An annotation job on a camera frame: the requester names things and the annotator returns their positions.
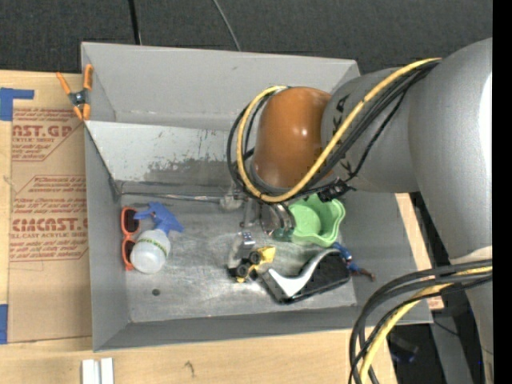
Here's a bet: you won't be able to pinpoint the brown cardboard board, red print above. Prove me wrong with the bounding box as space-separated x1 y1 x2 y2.
0 69 95 344

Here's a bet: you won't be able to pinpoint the blue toy figure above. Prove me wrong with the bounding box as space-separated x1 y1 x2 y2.
330 241 377 283

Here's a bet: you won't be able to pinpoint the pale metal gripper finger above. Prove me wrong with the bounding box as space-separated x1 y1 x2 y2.
226 231 257 272
218 192 246 213

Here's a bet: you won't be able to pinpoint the grey metal bin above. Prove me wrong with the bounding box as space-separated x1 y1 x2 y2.
79 41 435 353

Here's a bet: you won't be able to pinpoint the white curved handle tool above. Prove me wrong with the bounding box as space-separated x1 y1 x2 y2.
266 250 342 298

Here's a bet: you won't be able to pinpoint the orange sunglasses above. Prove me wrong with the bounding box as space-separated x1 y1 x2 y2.
121 206 142 272

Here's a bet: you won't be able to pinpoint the clear spray bottle, blue head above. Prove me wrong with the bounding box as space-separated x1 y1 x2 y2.
129 201 186 275

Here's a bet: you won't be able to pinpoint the yellow toy vehicle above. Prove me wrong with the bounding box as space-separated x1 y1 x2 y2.
226 245 278 284

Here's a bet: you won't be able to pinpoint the green wavy-rimmed cup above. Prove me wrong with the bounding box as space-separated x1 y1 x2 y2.
275 192 346 249

